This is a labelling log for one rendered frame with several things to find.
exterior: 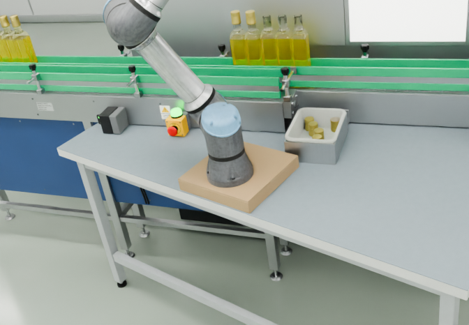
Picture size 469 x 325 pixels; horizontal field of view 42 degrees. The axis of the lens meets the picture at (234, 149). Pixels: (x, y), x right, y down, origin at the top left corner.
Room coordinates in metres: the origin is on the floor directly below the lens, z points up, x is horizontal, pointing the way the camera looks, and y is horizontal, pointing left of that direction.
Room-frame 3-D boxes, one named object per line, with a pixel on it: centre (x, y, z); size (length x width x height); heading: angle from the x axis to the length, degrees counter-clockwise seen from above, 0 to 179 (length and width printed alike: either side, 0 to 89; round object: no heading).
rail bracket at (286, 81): (1.93, -0.22, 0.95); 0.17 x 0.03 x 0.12; 156
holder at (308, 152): (1.82, -0.30, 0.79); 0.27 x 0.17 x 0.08; 156
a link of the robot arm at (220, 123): (1.64, 0.03, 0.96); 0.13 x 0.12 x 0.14; 12
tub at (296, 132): (1.79, -0.29, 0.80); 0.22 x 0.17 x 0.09; 156
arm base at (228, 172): (1.63, 0.03, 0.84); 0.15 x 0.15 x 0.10
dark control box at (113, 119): (2.15, 0.45, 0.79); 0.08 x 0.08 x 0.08; 66
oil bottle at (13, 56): (2.56, 0.88, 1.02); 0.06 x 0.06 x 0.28; 66
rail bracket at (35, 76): (2.32, 0.76, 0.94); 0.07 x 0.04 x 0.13; 156
